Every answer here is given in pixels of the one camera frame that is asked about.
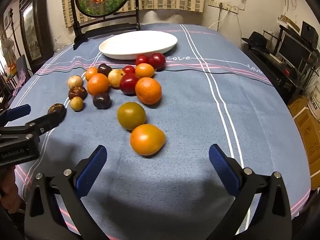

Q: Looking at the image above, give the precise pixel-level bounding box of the dark framed painting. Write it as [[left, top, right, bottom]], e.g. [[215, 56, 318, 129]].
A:
[[19, 0, 54, 65]]

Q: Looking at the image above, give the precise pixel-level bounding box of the white oval plate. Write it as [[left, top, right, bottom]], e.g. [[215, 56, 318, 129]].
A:
[[99, 30, 178, 60]]

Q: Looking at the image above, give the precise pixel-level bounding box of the black hat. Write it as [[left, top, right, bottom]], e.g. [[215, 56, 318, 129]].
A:
[[242, 31, 270, 53]]

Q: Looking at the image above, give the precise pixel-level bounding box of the small mandarin orange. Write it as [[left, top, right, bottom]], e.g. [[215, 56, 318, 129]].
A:
[[85, 67, 98, 81]]

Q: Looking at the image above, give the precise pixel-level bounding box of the green yellow tomato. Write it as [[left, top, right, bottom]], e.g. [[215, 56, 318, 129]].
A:
[[117, 102, 146, 131]]

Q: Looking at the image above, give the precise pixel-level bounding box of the small orange tomato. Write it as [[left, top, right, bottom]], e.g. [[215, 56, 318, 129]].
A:
[[135, 63, 154, 78]]

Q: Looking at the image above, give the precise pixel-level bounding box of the large orange tomato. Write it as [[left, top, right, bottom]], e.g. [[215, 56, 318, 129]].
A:
[[130, 124, 166, 156]]

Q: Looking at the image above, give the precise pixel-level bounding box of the brown wrinkled jujube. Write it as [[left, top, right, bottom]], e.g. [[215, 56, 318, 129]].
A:
[[68, 86, 88, 100], [48, 103, 67, 115]]

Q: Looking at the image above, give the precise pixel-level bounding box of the white power cable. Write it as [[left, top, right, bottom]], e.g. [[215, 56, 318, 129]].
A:
[[207, 5, 230, 29]]

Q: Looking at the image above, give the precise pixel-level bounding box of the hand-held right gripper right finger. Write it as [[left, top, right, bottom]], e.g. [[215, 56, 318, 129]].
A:
[[209, 144, 293, 240]]

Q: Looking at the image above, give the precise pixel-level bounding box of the cardboard box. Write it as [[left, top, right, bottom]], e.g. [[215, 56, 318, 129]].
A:
[[287, 96, 320, 190]]

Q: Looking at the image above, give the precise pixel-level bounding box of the small beige longan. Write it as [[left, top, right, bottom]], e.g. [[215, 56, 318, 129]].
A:
[[70, 97, 84, 112]]

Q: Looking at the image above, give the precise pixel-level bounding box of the dark red plum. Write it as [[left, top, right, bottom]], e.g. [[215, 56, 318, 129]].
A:
[[148, 52, 167, 70], [119, 72, 140, 95]]

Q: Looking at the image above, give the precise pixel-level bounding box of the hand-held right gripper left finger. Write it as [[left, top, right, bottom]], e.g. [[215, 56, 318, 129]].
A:
[[24, 144, 108, 240]]

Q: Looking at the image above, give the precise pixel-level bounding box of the black speaker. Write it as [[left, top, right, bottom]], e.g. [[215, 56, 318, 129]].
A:
[[300, 21, 319, 48]]

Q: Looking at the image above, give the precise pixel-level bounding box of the blue plaid tablecloth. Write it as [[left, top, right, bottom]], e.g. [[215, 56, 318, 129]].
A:
[[5, 24, 312, 240]]

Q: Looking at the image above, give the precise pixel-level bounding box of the white electric fan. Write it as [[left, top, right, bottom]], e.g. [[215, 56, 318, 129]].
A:
[[1, 39, 15, 63]]

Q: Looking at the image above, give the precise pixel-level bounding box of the white wall socket strip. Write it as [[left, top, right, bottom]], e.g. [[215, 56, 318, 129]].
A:
[[220, 2, 239, 13]]

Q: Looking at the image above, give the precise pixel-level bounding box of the white plastic bucket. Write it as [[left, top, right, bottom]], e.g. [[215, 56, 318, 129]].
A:
[[307, 82, 320, 119]]

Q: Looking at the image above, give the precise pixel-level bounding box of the black metal desk rack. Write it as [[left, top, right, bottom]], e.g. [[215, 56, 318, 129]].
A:
[[242, 25, 320, 103]]

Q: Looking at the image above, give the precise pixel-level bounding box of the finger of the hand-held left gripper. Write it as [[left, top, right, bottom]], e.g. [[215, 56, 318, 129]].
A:
[[0, 104, 32, 127], [0, 106, 67, 138]]

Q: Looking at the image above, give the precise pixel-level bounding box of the computer monitor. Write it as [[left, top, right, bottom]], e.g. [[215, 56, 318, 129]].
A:
[[277, 34, 313, 73]]

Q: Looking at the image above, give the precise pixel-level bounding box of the person's left hand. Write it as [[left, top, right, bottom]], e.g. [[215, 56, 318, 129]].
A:
[[0, 167, 25, 213]]

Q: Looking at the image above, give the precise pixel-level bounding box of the black chair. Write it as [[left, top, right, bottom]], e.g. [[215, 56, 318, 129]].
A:
[[69, 0, 141, 50]]

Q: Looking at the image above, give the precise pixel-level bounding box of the dark purple round fruit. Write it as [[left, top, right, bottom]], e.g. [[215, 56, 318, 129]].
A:
[[93, 92, 112, 110], [97, 63, 112, 77]]

